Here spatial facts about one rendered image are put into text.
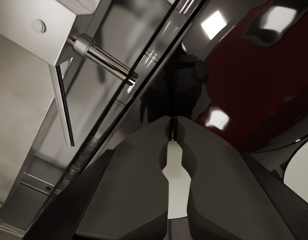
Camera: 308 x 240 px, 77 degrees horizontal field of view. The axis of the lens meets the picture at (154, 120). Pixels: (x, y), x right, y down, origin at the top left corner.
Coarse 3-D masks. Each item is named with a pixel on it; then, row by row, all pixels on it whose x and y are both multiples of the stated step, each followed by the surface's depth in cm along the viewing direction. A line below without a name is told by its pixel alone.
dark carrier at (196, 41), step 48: (240, 0) 10; (288, 0) 10; (192, 48) 11; (240, 48) 11; (288, 48) 11; (144, 96) 13; (192, 96) 13; (240, 96) 13; (288, 96) 13; (240, 144) 15; (288, 144) 14
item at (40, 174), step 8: (32, 160) 26; (40, 160) 27; (32, 168) 25; (40, 168) 26; (48, 168) 27; (56, 168) 27; (24, 176) 25; (32, 176) 25; (40, 176) 25; (48, 176) 26; (56, 176) 26; (32, 184) 25; (40, 184) 25; (48, 184) 25; (48, 192) 26
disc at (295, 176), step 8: (304, 144) 14; (296, 152) 15; (304, 152) 14; (296, 160) 15; (304, 160) 15; (288, 168) 15; (296, 168) 15; (304, 168) 15; (288, 176) 16; (296, 176) 16; (304, 176) 16; (288, 184) 16; (296, 184) 16; (304, 184) 16; (296, 192) 17; (304, 192) 17
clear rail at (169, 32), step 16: (176, 0) 10; (192, 0) 10; (192, 16) 10; (160, 32) 11; (176, 32) 11; (144, 48) 12; (160, 48) 11; (144, 64) 12; (128, 80) 12; (144, 80) 12; (128, 96) 13; (112, 112) 13; (96, 128) 14; (112, 128) 14; (96, 144) 15; (80, 160) 16; (64, 176) 17
